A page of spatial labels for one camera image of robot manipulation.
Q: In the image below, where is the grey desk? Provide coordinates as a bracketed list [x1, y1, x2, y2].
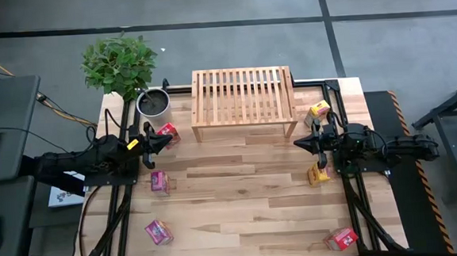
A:
[0, 75, 47, 182]
[0, 175, 40, 256]

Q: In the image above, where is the green plant in white pot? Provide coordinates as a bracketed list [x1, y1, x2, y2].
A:
[79, 31, 173, 130]

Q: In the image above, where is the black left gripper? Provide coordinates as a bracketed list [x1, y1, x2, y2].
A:
[125, 120, 176, 171]

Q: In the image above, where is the thin black desk cable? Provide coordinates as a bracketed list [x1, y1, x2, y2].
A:
[0, 121, 72, 159]

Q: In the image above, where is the white printed box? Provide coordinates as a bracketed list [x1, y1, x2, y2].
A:
[46, 170, 88, 209]

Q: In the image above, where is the red Froot Loops cereal box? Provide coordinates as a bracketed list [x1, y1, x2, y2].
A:
[322, 226, 361, 253]
[156, 121, 182, 151]

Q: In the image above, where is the dark metal desk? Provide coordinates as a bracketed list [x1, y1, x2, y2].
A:
[409, 75, 457, 205]

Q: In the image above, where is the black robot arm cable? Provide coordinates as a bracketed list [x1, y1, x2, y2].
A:
[83, 106, 125, 152]
[328, 110, 348, 134]

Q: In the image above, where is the yellow Corn Pops cereal box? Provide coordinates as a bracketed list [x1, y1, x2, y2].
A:
[302, 99, 332, 129]
[306, 163, 333, 188]

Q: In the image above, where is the black mat with hazard stripe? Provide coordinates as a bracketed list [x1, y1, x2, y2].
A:
[363, 86, 455, 256]

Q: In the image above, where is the wooden slatted shelf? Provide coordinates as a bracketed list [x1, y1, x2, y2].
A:
[187, 63, 300, 144]

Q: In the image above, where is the purple Raisin Bran cereal box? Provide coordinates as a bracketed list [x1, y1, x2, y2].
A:
[149, 169, 173, 198]
[144, 218, 175, 247]

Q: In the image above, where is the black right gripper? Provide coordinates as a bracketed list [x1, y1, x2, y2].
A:
[292, 116, 349, 171]

